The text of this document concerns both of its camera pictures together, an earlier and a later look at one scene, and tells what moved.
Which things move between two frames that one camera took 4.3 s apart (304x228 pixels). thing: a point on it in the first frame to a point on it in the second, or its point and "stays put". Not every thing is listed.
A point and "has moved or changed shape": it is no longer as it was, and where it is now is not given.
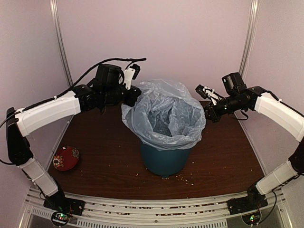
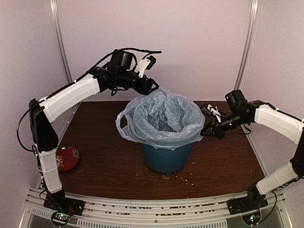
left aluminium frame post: x=54 y=8 stays put
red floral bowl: x=65 y=158 stays put
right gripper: x=213 y=115 to x=216 y=127
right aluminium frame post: x=250 y=37 stays put
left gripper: x=135 y=91 to x=144 y=88
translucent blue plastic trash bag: x=164 y=117 has moved or changed shape
